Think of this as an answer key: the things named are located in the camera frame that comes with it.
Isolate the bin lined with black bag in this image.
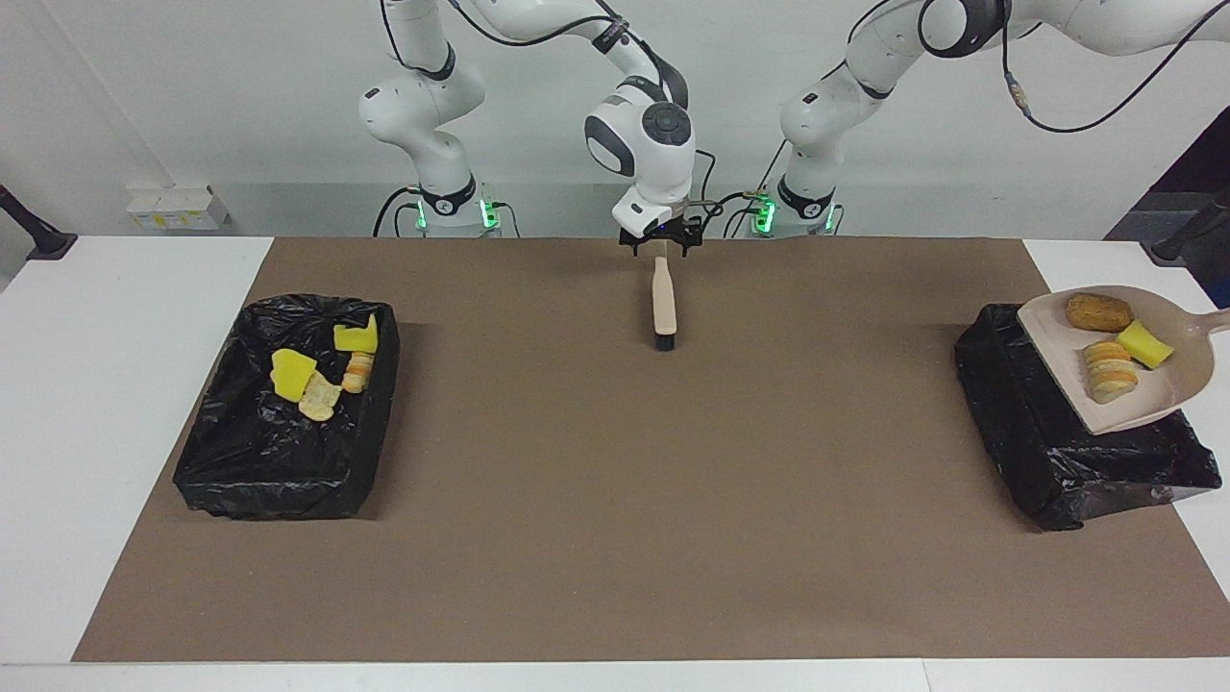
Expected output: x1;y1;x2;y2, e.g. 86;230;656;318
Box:
173;294;401;522
954;303;1223;532

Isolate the brown bread roll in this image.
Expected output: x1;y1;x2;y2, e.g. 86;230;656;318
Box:
1065;293;1135;333

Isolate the pale cream bread chunk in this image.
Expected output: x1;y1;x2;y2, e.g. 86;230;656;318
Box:
1083;341;1141;405

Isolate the notched yellow sponge piece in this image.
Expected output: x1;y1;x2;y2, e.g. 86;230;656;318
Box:
333;314;381;354

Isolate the white box on floor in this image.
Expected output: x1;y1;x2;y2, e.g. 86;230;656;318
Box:
127;185;230;233

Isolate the wooden brush with black bristles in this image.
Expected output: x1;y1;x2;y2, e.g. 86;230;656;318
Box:
652;254;678;351

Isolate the brown table mat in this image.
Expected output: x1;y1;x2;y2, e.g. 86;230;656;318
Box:
72;237;1230;664

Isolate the small yellow sponge wedge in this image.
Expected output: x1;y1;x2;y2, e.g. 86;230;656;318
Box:
1116;320;1175;370

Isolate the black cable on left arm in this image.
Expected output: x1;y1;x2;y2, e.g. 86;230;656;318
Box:
822;0;1230;136

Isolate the large yellow sponge piece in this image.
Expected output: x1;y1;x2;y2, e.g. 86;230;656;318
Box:
271;348;318;402

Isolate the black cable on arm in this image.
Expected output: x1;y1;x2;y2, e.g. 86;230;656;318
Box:
822;0;1230;136
380;0;717;227

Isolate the beige plastic dustpan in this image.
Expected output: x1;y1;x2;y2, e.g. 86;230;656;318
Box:
1017;284;1230;435

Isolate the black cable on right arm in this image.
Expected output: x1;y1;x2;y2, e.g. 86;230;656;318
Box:
380;0;717;227

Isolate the pale crumbly bread chunk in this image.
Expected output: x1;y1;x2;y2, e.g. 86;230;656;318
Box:
299;372;343;422

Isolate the black stand pole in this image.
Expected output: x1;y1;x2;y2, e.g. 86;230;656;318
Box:
0;183;78;261
1150;189;1230;265

